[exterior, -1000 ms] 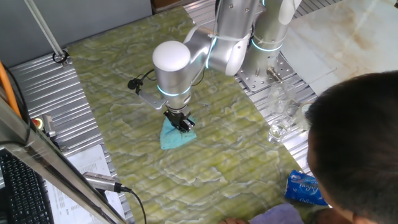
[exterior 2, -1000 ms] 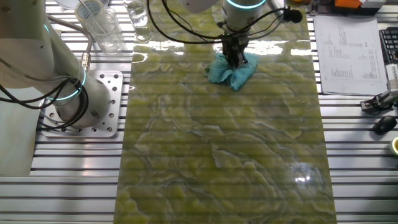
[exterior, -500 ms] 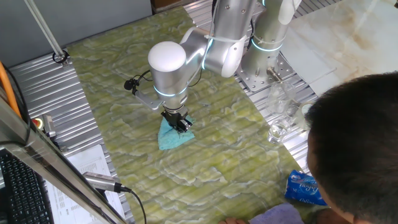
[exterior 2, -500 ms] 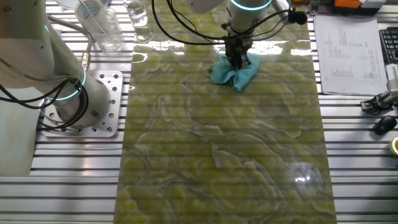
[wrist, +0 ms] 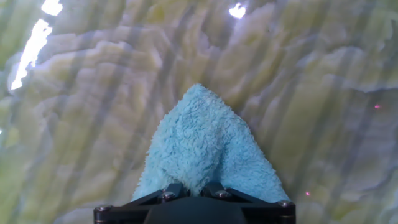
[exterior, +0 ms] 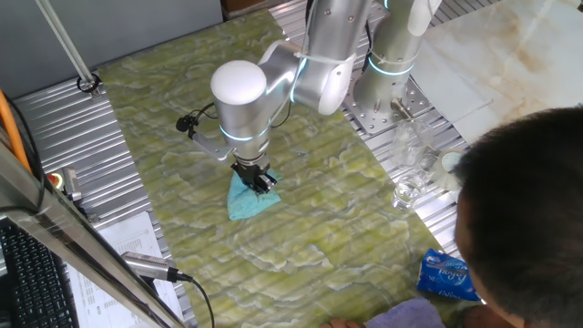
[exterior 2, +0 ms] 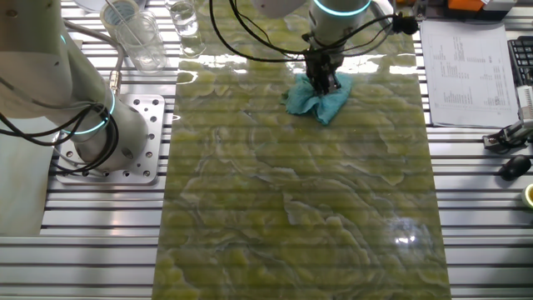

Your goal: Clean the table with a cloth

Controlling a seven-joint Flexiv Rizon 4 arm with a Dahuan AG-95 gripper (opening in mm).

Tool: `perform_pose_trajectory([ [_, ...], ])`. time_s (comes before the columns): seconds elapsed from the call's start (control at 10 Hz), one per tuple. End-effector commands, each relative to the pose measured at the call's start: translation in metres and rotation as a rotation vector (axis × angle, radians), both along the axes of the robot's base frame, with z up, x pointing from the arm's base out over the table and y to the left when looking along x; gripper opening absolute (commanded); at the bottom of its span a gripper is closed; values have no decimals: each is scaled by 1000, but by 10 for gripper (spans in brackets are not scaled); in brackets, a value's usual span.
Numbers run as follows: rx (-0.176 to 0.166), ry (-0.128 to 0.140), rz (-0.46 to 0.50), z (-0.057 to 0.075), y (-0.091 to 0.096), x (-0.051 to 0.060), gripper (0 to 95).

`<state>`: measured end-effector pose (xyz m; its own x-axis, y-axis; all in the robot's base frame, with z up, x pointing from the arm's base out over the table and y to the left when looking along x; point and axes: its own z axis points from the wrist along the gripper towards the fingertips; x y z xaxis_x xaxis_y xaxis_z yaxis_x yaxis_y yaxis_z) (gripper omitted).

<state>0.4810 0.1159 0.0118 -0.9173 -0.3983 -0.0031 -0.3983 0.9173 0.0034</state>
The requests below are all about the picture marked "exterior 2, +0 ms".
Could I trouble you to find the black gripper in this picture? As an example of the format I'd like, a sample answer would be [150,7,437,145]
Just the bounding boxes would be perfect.
[303,47,345,98]

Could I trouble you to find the light blue fluffy cloth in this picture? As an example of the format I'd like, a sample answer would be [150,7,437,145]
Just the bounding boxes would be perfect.
[281,71,354,126]

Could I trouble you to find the black clip microphone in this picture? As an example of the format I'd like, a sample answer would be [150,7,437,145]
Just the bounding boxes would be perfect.
[391,14,420,37]

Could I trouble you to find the green marble pattern mat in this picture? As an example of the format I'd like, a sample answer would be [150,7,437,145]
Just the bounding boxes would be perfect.
[152,0,453,300]

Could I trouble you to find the white printed paper sheet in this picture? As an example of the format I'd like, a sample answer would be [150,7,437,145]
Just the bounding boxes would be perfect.
[419,19,521,129]

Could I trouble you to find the small clear glass cup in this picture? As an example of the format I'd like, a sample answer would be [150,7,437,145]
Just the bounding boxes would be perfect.
[168,0,200,38]

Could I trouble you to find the orange box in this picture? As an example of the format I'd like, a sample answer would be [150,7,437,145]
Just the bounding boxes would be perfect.
[447,0,486,13]

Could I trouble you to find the clear plastic beaker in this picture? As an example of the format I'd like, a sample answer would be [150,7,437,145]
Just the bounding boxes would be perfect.
[114,10,170,73]

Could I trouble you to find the black computer keyboard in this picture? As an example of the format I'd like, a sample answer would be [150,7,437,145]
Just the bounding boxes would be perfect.
[506,36,533,87]

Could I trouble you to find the black computer mouse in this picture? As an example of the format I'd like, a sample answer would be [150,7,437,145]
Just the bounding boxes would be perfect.
[498,154,533,182]

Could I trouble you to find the green tape roll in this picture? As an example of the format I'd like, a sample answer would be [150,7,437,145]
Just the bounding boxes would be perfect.
[521,182,533,209]

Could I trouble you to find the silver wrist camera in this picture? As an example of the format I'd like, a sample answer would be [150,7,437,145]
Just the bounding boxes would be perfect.
[370,0,395,20]

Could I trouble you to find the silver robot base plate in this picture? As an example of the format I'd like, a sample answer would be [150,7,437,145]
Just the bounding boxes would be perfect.
[53,93,167,186]

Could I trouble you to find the silver ribbed camera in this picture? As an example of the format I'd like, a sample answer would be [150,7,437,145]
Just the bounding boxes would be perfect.
[482,85,533,150]

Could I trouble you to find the grey hose with connector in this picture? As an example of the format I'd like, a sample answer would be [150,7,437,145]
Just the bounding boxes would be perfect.
[64,20,126,95]

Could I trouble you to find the black base cable bundle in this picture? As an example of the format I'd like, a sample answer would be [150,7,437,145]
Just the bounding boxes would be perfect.
[0,103,121,176]

